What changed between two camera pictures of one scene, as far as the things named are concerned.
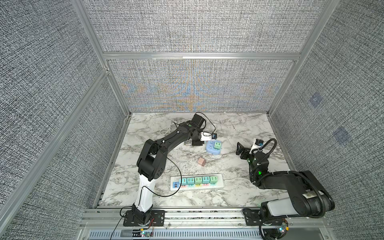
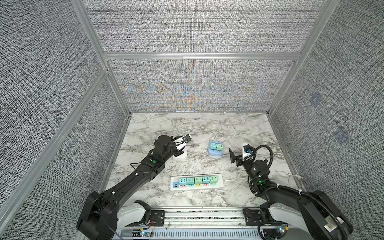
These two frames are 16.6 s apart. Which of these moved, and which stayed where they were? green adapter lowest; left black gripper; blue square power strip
Moved: left black gripper
Stayed: green adapter lowest; blue square power strip
